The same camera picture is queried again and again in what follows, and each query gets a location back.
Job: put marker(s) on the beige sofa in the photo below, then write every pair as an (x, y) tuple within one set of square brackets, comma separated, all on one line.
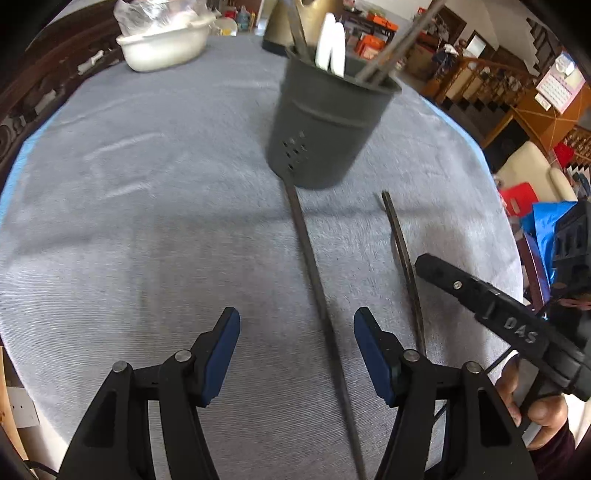
[(531, 170)]

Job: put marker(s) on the wall calendar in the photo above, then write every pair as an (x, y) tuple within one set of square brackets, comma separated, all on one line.
[(561, 83)]

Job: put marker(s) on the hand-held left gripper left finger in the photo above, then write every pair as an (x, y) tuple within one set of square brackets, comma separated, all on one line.
[(221, 355)]

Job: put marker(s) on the dark chopstick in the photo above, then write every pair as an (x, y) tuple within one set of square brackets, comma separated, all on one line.
[(401, 34), (298, 27), (318, 295), (385, 64), (404, 258)]

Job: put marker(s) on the person's right hand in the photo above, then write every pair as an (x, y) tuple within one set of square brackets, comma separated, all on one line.
[(549, 413)]

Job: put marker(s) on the grey tablecloth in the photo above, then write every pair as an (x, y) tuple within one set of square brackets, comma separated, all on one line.
[(161, 221)]

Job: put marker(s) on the carved dark wooden bench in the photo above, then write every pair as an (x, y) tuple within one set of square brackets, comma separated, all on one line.
[(41, 83)]

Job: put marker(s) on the bronze electric kettle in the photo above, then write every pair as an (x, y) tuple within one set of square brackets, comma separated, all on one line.
[(277, 27)]

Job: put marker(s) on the blue cloth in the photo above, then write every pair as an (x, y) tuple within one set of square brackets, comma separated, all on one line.
[(547, 230)]

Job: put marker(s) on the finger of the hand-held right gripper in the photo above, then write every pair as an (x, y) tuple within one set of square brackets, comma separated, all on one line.
[(512, 323)]

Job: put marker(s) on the dark grey utensil holder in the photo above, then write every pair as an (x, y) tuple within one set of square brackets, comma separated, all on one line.
[(323, 129)]

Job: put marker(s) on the wooden stair railing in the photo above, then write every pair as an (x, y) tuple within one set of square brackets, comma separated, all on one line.
[(485, 87)]

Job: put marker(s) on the white bowl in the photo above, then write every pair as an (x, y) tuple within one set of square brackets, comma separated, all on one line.
[(161, 46)]

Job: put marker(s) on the white wall socket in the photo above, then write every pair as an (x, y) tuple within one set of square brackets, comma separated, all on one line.
[(23, 406)]

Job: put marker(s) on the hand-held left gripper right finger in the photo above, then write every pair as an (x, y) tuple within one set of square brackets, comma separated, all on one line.
[(374, 360)]

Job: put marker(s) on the orange boxes shelf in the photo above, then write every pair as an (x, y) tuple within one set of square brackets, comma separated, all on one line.
[(374, 41)]

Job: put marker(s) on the red plastic stool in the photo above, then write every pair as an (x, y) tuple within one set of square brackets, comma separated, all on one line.
[(519, 198)]

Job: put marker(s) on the red cloth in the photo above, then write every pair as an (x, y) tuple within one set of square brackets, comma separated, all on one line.
[(572, 154)]

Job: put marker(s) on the wooden cabinet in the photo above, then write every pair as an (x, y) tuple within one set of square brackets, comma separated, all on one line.
[(431, 50)]

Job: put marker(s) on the person's right forearm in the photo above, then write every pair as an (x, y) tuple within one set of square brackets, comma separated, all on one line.
[(551, 457)]

